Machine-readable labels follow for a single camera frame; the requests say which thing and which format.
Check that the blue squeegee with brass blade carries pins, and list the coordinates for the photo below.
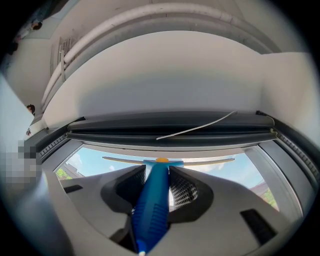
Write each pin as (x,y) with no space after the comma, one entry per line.
(155,200)

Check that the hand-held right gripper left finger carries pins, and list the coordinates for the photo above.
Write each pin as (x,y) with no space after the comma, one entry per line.
(87,200)

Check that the person's head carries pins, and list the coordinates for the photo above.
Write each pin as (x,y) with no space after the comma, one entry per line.
(20,162)

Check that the window with dark frame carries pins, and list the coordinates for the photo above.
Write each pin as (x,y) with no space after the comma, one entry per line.
(175,122)

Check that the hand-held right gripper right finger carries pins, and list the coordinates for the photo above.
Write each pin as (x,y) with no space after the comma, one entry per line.
(225,205)

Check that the white ventilation grille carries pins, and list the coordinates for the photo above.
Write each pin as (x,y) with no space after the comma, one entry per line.
(63,47)

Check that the white insulated pipe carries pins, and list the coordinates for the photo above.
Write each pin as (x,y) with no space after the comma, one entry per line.
(52,82)
(82,41)

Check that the white plastic strip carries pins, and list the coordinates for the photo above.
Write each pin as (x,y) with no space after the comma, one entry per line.
(200,128)

